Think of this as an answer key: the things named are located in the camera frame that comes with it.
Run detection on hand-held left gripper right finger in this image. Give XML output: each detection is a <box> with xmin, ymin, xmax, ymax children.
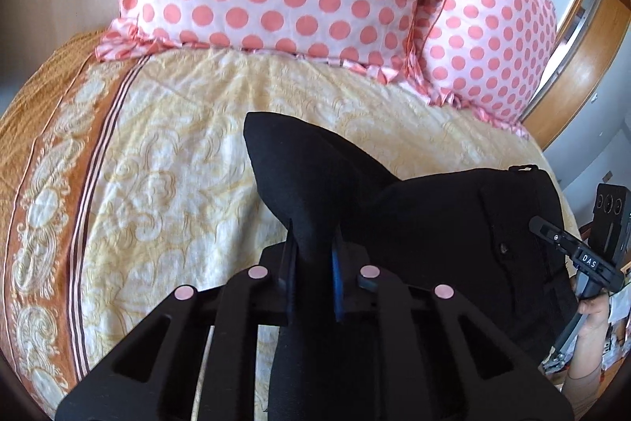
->
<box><xmin>330</xmin><ymin>234</ymin><xmax>576</xmax><ymax>421</ymax></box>

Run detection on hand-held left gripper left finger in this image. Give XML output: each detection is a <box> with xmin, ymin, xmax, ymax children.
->
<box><xmin>56</xmin><ymin>240</ymin><xmax>297</xmax><ymax>421</ymax></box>

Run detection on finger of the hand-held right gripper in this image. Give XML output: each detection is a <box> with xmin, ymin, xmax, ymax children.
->
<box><xmin>528</xmin><ymin>216</ymin><xmax>581</xmax><ymax>257</ymax></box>

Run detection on black pants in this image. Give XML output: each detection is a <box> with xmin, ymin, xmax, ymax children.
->
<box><xmin>244</xmin><ymin>111</ymin><xmax>579</xmax><ymax>421</ymax></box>

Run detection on person's right forearm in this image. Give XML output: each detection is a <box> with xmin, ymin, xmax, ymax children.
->
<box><xmin>561</xmin><ymin>325</ymin><xmax>613</xmax><ymax>421</ymax></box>

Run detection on person's right hand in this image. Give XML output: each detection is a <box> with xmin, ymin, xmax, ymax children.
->
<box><xmin>574</xmin><ymin>294</ymin><xmax>612</xmax><ymax>329</ymax></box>

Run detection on cream and orange patterned bedspread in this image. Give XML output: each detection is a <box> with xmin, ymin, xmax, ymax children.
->
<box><xmin>0</xmin><ymin>29</ymin><xmax>581</xmax><ymax>421</ymax></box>

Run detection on small pink polka dot pillow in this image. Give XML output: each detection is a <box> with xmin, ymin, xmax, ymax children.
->
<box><xmin>413</xmin><ymin>0</ymin><xmax>559</xmax><ymax>140</ymax></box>

